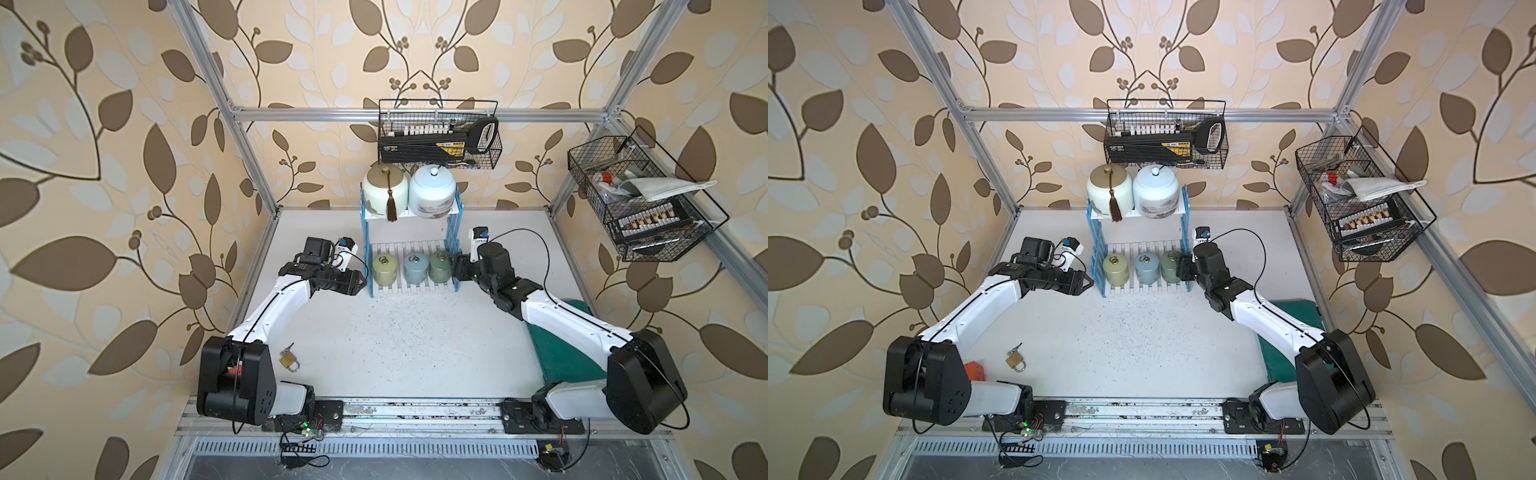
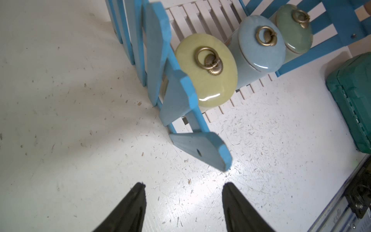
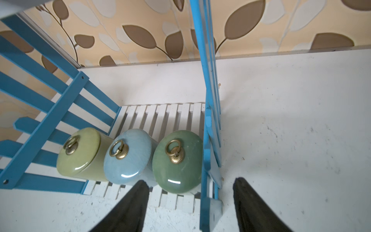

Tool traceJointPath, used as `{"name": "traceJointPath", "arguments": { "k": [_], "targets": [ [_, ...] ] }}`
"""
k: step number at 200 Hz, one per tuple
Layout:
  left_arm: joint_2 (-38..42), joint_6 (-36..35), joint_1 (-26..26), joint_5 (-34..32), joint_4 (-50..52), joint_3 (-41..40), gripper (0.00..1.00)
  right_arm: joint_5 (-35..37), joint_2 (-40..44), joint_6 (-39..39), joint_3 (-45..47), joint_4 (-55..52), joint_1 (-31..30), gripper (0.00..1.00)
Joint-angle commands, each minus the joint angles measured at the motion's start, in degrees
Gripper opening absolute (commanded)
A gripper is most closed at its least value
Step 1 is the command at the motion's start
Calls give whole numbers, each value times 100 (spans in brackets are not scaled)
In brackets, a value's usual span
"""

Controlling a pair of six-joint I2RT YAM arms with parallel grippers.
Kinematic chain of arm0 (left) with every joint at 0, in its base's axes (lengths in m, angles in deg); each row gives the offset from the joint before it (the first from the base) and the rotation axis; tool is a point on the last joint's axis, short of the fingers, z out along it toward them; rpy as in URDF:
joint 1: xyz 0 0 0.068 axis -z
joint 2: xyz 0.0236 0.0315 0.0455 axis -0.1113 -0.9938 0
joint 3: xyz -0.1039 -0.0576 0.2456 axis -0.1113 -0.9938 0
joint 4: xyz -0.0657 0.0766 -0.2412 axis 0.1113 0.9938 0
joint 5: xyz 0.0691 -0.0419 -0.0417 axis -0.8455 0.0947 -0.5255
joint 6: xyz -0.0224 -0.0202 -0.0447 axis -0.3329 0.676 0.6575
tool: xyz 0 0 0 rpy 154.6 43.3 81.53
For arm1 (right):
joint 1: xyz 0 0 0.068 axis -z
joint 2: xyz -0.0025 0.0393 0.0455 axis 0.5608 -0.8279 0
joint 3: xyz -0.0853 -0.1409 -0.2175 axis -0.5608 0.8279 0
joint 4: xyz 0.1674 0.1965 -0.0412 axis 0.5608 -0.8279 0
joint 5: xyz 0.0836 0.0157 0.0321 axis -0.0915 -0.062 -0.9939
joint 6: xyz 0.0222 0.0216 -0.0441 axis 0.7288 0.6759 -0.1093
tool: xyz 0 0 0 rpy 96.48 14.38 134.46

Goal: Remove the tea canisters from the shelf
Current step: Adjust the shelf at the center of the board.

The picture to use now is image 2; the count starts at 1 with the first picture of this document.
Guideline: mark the green plastic tool case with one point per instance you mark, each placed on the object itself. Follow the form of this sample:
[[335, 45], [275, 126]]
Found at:
[[350, 86]]

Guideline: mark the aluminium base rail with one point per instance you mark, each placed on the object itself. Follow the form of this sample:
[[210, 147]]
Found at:
[[350, 208]]

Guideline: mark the green tea canister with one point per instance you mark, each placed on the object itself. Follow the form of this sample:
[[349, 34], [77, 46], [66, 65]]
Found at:
[[296, 30]]

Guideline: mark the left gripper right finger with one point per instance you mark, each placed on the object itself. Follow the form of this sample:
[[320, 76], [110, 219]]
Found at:
[[240, 215]]

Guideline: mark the blue-grey tea canister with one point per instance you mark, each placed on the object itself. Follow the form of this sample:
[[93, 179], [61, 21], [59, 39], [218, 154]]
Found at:
[[258, 49]]

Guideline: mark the blue and white wooden shelf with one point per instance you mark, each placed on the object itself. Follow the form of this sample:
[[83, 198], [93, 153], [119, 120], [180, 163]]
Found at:
[[151, 33]]

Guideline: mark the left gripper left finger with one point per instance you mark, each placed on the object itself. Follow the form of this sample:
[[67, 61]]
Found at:
[[129, 214]]

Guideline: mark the yellow-green tea canister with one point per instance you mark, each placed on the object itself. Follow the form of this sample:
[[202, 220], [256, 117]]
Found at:
[[210, 66]]

